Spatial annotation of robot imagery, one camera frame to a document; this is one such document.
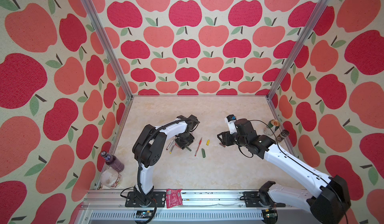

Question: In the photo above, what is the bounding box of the purple drink bottle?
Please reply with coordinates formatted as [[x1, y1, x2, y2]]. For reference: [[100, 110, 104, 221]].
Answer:
[[100, 151, 125, 173]]

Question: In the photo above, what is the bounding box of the brown spice jar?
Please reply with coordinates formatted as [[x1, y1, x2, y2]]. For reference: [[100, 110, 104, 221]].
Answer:
[[277, 129, 290, 143]]

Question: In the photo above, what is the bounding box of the pink snack packet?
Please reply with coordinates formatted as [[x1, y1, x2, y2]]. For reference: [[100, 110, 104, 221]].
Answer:
[[166, 189, 183, 209]]

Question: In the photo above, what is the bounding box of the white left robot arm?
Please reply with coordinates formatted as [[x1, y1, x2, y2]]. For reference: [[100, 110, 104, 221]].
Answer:
[[133, 115, 200, 201]]

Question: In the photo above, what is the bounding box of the aluminium frame post right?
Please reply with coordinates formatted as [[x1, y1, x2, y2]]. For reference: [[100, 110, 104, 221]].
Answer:
[[267, 0, 331, 102]]

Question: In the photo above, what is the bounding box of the red gel pen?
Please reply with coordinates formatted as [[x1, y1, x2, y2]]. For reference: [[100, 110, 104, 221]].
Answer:
[[195, 137, 203, 157]]

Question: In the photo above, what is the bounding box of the green drink can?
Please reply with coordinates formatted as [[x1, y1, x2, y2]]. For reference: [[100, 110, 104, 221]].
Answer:
[[264, 119, 280, 136]]

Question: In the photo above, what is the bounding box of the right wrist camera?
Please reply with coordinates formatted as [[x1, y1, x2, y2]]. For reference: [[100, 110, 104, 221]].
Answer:
[[226, 114, 237, 135]]

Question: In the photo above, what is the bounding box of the aluminium frame post left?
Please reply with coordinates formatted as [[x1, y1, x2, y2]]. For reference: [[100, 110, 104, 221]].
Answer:
[[80, 0, 133, 102]]

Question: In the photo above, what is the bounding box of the white pen black tip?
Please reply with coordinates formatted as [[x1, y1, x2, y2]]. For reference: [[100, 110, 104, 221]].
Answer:
[[166, 138, 176, 150]]

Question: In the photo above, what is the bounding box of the aluminium frame post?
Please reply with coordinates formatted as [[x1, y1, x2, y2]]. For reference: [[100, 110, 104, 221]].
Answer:
[[267, 0, 331, 102], [80, 0, 133, 102]]

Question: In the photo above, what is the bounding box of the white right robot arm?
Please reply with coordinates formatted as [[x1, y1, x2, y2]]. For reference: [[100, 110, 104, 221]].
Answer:
[[217, 131, 351, 224]]

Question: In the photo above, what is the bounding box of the clear plastic cup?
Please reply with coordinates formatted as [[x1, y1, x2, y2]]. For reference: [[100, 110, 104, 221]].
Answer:
[[101, 169, 122, 189]]

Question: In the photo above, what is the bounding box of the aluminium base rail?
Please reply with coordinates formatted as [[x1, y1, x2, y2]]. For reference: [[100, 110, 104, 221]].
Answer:
[[72, 189, 317, 224]]

